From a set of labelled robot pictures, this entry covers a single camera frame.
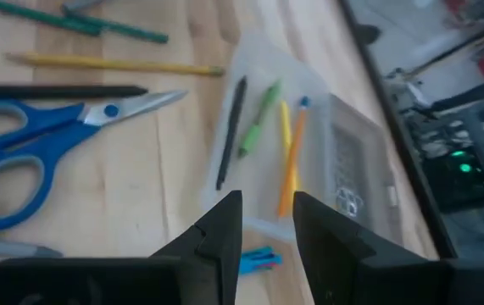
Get yellow wooden pencil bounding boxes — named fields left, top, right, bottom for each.
left=6, top=51, right=225, bottom=77

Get black device green lights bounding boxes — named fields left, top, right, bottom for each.
left=421, top=147, right=484, bottom=213

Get blue-handled scissors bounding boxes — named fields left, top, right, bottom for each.
left=0, top=89, right=188, bottom=231

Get translucent plastic supply box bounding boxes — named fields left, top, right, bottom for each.
left=201, top=29, right=403, bottom=247

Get teal pen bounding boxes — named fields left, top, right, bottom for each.
left=239, top=247, right=284, bottom=275

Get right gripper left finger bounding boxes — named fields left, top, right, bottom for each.
left=0, top=190, right=243, bottom=305

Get black table frame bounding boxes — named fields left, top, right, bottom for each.
left=337, top=0, right=458, bottom=260

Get orange pencil blue cap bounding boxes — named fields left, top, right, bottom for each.
left=277, top=96, right=312, bottom=219

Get light green pen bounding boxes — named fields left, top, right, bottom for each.
left=236, top=80, right=283, bottom=158

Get thick black marker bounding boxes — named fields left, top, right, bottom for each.
left=0, top=84, right=148, bottom=102

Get thin black pen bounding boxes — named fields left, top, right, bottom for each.
left=215, top=75, right=248, bottom=191

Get green crayon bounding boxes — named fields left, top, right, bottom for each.
left=0, top=0, right=103, bottom=37

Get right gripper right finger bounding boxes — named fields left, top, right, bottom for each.
left=292, top=191, right=484, bottom=305

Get dark green pen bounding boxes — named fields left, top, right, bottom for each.
left=61, top=12, right=170, bottom=44

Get grey marker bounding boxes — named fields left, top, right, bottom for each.
left=0, top=237, right=64, bottom=258

